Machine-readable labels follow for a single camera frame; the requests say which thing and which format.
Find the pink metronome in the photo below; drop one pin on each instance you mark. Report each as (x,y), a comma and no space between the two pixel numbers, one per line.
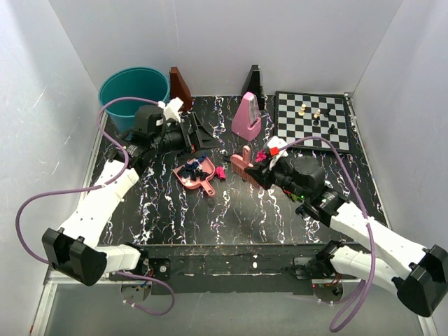
(247,121)

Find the teal plastic waste bin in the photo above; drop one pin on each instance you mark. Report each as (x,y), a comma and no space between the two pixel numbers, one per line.
(141,82)

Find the brown wooden metronome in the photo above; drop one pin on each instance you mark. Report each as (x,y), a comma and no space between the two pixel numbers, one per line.
(179,88)

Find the pink hand brush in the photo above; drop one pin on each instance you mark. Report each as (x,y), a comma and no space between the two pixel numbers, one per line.
(241,165)

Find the pink dustpan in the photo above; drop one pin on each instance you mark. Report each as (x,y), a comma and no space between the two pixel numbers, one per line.
(207,166)

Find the magenta paper scrap left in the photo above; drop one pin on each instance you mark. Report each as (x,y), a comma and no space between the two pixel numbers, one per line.
(220,173)

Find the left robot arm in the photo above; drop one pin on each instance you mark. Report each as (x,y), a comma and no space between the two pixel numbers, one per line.
(73,248)

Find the magenta paper scrap right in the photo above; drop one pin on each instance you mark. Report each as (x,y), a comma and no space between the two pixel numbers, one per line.
(262,155)

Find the dark navy scrap lower right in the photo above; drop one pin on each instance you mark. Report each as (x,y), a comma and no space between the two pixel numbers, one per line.
(301,211)

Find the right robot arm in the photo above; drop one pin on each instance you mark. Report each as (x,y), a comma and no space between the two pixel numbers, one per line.
(415,273)

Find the black metronome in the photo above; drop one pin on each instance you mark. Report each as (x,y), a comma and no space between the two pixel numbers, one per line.
(254,82)

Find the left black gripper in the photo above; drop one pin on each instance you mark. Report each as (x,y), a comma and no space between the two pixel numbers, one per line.
(204,139)

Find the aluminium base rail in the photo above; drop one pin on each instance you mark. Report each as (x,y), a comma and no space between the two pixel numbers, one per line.
(53,278)

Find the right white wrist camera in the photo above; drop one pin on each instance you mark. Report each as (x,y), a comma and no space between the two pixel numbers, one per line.
(275,150)

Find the magenta paper scrap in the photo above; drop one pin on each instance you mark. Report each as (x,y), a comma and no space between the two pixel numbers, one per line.
(262,155)
(220,173)

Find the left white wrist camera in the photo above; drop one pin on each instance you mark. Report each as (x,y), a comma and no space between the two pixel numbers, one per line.
(172,109)

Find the dark navy scrap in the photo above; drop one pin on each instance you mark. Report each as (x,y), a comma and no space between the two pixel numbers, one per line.
(301,211)
(192,172)

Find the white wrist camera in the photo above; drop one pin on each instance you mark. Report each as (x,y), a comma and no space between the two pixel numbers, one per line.
(172,109)
(275,150)

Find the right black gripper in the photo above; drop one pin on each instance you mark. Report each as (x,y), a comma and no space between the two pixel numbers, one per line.
(262,173)

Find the dark navy scrap centre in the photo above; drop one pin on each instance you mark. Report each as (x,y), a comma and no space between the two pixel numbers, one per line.
(192,172)

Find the white chess piece left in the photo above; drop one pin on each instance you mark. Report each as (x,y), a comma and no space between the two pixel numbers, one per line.
(302,110)

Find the black white chessboard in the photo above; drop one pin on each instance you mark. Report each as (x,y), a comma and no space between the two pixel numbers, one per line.
(289,126)

